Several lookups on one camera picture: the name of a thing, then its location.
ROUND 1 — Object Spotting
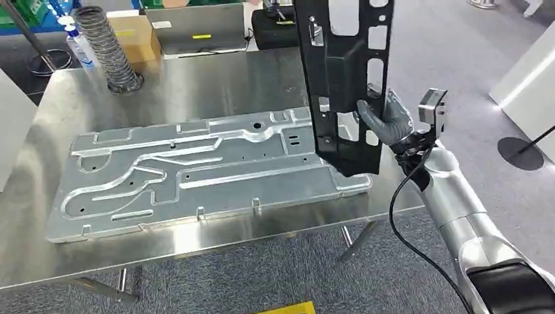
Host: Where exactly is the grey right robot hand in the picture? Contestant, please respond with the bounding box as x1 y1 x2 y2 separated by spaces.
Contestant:
355 88 416 148

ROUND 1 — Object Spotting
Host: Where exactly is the black plastic mounting plate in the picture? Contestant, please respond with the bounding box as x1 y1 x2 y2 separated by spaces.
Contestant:
293 0 396 178

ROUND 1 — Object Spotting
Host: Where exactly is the black round base stand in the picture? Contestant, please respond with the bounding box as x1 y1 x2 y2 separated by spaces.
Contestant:
497 126 555 172

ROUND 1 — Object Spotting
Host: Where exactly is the white panel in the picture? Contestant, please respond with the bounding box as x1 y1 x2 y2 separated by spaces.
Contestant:
489 20 555 164

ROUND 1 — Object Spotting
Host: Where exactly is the black bag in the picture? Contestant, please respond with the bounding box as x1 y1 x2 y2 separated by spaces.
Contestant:
251 7 301 51

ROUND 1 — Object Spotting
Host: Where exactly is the stainless steel table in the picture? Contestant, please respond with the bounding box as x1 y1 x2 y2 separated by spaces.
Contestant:
0 46 427 305

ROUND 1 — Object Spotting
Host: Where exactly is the large stamped metal panel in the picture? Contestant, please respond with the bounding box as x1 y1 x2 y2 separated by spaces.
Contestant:
45 106 374 245

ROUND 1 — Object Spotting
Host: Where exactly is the brown cardboard box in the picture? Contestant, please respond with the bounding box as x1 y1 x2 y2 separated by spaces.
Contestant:
105 10 162 74

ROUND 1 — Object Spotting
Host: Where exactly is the white spray bottle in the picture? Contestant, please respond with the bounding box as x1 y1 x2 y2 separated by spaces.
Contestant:
57 14 99 73

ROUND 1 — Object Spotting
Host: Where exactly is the green crate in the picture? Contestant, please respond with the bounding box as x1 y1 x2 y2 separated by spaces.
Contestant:
0 0 51 32

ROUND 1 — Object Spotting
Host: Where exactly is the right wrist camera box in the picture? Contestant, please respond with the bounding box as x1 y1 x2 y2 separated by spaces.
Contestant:
418 88 449 136

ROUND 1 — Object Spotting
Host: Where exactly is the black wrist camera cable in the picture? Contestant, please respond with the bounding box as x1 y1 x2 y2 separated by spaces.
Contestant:
388 146 474 314

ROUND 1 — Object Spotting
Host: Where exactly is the grey ribbed hose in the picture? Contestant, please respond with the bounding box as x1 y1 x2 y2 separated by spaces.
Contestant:
72 6 145 96

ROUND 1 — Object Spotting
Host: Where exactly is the pole stand with ring base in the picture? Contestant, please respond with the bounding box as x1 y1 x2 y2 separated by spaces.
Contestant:
0 0 74 79

